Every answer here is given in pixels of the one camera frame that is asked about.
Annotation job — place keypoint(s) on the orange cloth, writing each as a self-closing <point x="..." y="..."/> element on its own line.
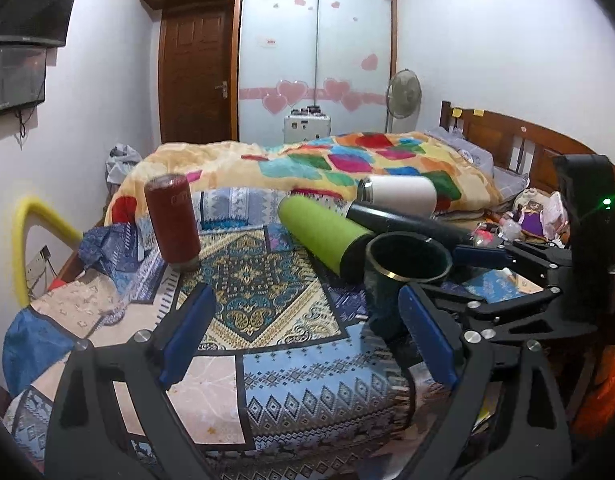
<point x="605" y="395"/>

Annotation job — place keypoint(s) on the blue patterned bedsheet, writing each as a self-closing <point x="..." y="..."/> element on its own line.
<point x="267" y="280"/>

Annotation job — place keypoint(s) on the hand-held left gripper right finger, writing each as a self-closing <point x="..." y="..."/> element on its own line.
<point x="428" y="341"/>

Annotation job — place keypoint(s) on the colourful patchwork blanket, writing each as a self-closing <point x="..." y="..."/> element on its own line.
<point x="307" y="160"/>

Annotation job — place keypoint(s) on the white case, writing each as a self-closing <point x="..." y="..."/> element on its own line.
<point x="307" y="127"/>

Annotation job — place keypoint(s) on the black wall television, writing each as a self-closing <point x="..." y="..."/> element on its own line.
<point x="35" y="7"/>

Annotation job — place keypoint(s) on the plush toy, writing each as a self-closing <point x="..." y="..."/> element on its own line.
<point x="535" y="207"/>

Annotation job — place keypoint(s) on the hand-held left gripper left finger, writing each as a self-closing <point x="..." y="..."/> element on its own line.
<point x="186" y="331"/>

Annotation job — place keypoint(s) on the black bottle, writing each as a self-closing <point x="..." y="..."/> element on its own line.
<point x="402" y="221"/>

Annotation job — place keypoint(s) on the wooden headboard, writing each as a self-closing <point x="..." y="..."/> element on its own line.
<point x="517" y="142"/>

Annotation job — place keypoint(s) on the wooden wardrobe with heart stickers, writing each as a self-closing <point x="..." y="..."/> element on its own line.
<point x="287" y="50"/>

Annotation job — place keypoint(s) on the yellow foam tube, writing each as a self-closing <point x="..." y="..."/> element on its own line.
<point x="22" y="240"/>

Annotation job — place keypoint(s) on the white thermos bottle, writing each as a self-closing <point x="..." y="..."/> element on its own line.
<point x="402" y="195"/>

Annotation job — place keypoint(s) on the black wall-mounted box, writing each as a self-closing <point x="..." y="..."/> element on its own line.
<point x="15" y="77"/>

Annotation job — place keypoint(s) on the dark green cup gold rim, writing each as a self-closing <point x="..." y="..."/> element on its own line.
<point x="405" y="280"/>

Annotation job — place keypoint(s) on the standing fan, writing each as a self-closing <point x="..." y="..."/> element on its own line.
<point x="403" y="91"/>

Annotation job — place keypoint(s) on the red cup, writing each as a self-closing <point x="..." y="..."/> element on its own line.
<point x="173" y="220"/>

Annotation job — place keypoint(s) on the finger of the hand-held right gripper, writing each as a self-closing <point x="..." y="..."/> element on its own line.
<point x="483" y="256"/>
<point x="517" y="305"/>

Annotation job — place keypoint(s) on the brown wooden door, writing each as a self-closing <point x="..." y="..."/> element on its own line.
<point x="195" y="75"/>

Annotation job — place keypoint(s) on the grey patterned pillow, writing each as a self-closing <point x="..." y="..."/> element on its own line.
<point x="462" y="147"/>

